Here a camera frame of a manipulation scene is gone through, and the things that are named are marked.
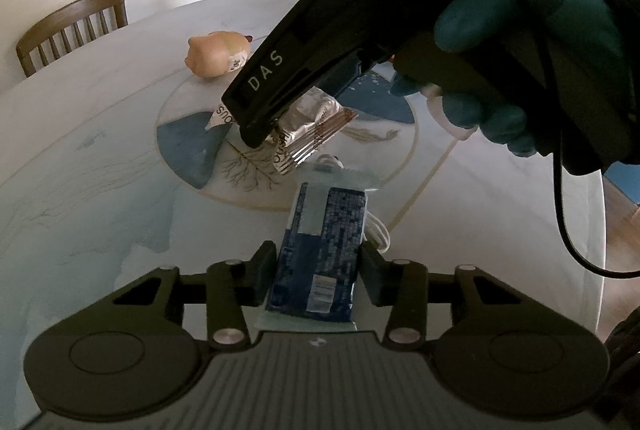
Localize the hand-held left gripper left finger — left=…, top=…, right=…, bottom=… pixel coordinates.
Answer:
left=113, top=240, right=278, bottom=353

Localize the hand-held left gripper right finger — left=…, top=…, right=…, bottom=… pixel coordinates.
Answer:
left=358, top=241, right=522, bottom=353

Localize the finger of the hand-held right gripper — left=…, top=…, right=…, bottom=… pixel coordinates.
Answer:
left=239, top=48, right=374, bottom=149

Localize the silver foil wrapper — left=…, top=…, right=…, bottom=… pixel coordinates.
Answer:
left=205, top=87, right=359, bottom=177

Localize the blue tissue packet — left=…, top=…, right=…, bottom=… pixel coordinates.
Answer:
left=254, top=166, right=379, bottom=332

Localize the white desktop table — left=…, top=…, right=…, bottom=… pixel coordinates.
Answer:
left=0, top=0, right=640, bottom=430

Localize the person's right hand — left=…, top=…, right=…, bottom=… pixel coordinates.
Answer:
left=389, top=0, right=629, bottom=158

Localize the peach pig toy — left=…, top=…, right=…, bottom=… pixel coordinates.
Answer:
left=186, top=30, right=253, bottom=78

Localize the brown wooden slatted chair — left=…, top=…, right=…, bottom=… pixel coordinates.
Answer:
left=15, top=0, right=129, bottom=78

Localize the person's dark clothing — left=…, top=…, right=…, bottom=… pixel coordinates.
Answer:
left=597, top=309, right=640, bottom=430

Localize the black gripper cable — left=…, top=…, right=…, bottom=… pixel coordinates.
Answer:
left=480, top=0, right=640, bottom=281

